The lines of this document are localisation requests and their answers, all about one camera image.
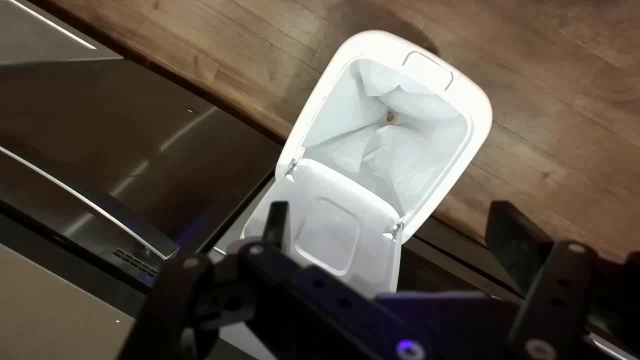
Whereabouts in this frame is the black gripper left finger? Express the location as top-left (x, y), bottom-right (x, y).
top-left (126, 198), bottom-right (293, 360)

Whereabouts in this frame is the white drawer base cabinet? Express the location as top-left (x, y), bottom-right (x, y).
top-left (211, 198), bottom-right (517, 302)

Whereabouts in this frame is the white plastic trash bin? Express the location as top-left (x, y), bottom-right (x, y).
top-left (241, 29), bottom-right (496, 302)

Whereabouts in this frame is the steel dishwasher handle bar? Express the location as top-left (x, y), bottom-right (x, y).
top-left (0, 144), bottom-right (183, 265)

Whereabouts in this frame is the stainless steel dishwasher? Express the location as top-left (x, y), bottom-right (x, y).
top-left (0, 58), bottom-right (284, 297)

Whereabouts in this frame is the white bin liner bag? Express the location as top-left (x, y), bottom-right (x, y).
top-left (302, 58), bottom-right (473, 217)

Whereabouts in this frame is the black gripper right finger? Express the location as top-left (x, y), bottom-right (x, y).
top-left (484, 198), bottom-right (600, 360)

